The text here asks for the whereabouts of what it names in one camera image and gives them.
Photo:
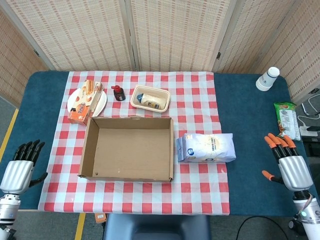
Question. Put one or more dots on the white round plate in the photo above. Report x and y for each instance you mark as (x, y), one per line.
(103, 101)

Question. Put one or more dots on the red white checked tablecloth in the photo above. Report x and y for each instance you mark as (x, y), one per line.
(200, 195)

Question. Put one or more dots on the orange biscuit box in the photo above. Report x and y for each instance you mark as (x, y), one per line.
(82, 105)

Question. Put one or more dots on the orange-tipped silver right robot hand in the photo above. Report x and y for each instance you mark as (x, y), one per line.
(295, 172)

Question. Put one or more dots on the dark blue seat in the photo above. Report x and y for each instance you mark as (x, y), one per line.
(157, 227)

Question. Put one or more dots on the white bottle blue cap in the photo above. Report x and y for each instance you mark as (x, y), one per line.
(153, 100)

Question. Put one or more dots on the green snack packet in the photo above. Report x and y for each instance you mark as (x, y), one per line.
(287, 120)

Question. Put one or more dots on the small orange tag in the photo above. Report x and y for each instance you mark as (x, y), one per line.
(100, 218)

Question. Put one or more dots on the white power strip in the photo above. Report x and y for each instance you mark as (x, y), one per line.
(306, 130)

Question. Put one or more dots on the black-fingered silver left robot hand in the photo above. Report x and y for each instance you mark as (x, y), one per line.
(16, 175)

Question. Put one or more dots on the blue table cover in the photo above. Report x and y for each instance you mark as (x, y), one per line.
(250, 125)

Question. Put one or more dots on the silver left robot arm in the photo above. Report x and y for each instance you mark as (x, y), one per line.
(8, 207)

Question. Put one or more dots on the open brown cardboard box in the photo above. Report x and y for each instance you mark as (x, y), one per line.
(130, 150)

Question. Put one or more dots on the beige plastic tray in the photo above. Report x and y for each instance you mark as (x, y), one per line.
(150, 87)

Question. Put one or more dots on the white blue tissue pack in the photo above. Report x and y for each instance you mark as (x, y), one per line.
(212, 147)

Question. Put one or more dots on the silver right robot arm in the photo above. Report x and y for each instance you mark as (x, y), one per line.
(308, 217)

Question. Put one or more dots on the woven folding screen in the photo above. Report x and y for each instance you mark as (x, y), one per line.
(175, 32)

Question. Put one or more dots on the white paper cup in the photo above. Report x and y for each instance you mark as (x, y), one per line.
(267, 78)

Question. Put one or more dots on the dark sauce bottle red cap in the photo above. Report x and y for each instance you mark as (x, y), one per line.
(119, 94)

